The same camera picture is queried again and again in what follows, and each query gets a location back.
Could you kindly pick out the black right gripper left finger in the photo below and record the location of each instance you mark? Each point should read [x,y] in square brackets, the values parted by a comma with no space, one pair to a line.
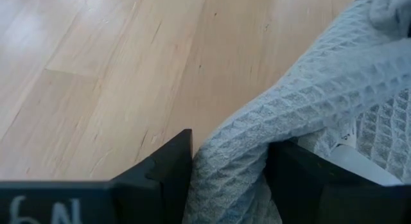
[128,198]

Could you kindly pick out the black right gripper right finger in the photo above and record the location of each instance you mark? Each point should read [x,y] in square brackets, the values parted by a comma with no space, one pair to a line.
[321,195]

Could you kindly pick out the grey waffle microfiber towel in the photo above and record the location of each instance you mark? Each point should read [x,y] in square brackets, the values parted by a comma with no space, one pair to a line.
[321,99]

